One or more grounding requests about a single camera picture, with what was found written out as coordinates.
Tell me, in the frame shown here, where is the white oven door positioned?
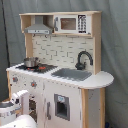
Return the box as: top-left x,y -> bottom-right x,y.
11,87 -> 46,128

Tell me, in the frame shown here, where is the black toy stovetop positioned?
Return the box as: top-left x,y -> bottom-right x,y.
18,64 -> 55,73

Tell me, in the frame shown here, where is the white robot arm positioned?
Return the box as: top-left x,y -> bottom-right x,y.
0,90 -> 37,128

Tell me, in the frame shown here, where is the grey toy sink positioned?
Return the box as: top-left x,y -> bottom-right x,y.
52,68 -> 92,81

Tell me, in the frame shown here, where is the small metal pot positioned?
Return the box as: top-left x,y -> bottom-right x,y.
23,57 -> 39,68

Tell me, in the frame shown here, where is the grey range hood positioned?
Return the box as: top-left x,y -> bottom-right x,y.
24,15 -> 52,34

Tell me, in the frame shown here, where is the wooden toy kitchen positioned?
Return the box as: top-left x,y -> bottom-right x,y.
7,11 -> 114,128

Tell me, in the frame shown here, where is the toy microwave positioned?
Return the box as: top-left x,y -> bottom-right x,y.
54,14 -> 91,34

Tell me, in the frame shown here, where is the right red stove knob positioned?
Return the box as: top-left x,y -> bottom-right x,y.
31,81 -> 37,87

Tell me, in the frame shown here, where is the left red stove knob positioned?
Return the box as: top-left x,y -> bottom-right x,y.
12,76 -> 19,83

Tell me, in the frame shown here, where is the white cabinet door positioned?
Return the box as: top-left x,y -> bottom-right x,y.
45,82 -> 82,128

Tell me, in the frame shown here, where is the black toy faucet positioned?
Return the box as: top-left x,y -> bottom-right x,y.
75,51 -> 93,70

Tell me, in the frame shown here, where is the grey fabric backdrop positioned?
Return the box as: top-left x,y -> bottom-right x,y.
0,0 -> 128,128

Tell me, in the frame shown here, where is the red stove knob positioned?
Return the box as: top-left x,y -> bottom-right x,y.
12,76 -> 19,83
31,81 -> 37,87

